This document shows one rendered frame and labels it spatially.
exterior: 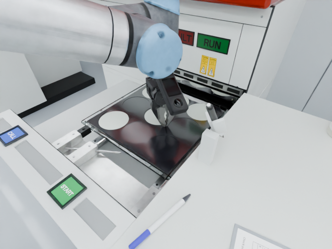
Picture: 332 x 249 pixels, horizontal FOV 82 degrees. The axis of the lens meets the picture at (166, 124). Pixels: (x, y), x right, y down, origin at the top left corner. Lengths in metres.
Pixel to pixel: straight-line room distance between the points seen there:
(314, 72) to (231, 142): 1.80
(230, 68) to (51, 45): 0.56
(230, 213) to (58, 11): 0.40
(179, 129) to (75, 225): 0.38
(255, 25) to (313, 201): 0.46
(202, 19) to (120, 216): 0.61
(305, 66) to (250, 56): 1.58
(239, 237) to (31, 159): 0.48
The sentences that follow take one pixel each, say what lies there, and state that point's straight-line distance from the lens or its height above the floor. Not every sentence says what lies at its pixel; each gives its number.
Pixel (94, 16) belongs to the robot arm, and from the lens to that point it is 0.27.
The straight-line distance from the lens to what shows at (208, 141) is 0.40.
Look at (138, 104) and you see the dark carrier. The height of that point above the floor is 0.90.
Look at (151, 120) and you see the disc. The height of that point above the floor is 0.90.
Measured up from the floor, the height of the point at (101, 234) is 0.96.
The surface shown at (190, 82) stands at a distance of 0.79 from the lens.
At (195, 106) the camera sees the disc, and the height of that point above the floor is 0.90.
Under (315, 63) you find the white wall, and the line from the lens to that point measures 2.22.
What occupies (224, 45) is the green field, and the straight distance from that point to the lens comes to 0.69.
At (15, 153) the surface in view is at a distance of 0.59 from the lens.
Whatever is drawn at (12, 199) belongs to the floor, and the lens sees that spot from 1.85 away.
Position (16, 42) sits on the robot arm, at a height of 1.25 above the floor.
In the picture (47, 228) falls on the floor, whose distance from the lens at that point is 1.60.
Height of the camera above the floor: 1.32
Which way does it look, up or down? 41 degrees down
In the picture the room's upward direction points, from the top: straight up
